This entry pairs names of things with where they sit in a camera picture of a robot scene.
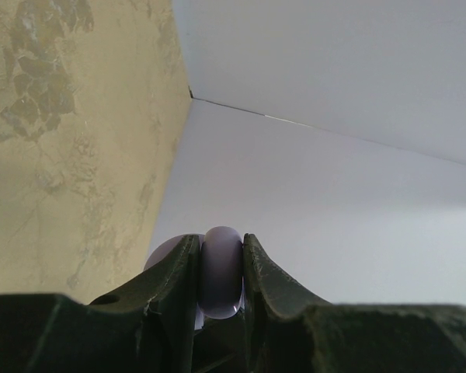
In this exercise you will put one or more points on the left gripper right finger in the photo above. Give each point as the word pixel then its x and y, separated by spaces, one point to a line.
pixel 286 328

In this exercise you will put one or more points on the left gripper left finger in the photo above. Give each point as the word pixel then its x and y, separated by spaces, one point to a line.
pixel 145 325

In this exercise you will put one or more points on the purple earbud charging case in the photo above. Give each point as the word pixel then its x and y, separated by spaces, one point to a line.
pixel 221 276

